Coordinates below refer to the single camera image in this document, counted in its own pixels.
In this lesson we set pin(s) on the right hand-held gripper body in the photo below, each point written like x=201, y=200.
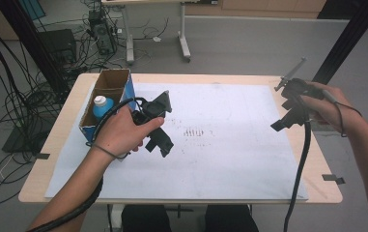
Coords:
x=296, y=88

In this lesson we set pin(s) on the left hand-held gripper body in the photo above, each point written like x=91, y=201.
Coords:
x=154, y=108

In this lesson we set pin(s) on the blue cardboard box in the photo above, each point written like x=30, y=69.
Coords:
x=112, y=82

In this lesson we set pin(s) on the blue bottle with white cap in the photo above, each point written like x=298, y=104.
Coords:
x=102, y=106

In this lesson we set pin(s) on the person's left hand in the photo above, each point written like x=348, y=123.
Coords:
x=120, y=132

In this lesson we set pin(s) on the person's right hand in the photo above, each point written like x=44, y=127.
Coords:
x=329, y=106

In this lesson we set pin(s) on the white paper mat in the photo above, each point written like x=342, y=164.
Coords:
x=223, y=167

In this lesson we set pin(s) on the person's left leg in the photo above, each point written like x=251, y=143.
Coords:
x=146, y=220

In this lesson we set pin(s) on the person's leg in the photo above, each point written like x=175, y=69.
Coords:
x=231, y=220
x=146, y=220

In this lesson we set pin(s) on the black tape piece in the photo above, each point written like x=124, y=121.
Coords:
x=42, y=156
x=333, y=179

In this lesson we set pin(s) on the wooden cabinet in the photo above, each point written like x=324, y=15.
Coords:
x=255, y=8

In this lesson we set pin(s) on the black computer tower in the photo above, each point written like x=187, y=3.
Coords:
x=102, y=32

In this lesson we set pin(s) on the person's right leg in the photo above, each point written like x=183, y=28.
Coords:
x=231, y=220

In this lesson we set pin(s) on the black equipment case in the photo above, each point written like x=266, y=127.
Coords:
x=58, y=45

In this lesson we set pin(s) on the teal panel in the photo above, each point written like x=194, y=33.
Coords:
x=32, y=8

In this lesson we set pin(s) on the white desk frame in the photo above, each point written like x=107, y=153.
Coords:
x=129, y=42

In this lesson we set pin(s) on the black metal stand post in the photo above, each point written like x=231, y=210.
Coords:
x=32, y=42
x=349, y=35

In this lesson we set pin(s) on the black floor base plate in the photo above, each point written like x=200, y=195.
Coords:
x=20, y=141

